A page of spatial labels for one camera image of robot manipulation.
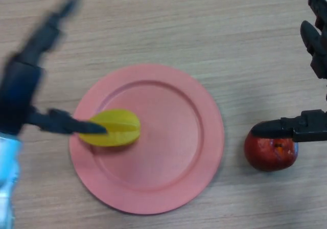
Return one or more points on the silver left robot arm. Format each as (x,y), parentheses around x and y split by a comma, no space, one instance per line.
(7,178)

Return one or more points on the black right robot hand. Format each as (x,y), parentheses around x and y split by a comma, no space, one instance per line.
(310,129)

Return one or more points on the red apple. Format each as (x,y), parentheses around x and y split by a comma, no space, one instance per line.
(268,153)

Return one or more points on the pink round plate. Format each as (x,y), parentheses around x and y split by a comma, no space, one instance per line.
(168,152)

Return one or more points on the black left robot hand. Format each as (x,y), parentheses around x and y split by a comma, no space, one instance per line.
(18,91)

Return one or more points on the yellow starfruit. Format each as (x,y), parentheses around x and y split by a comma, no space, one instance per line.
(120,134)

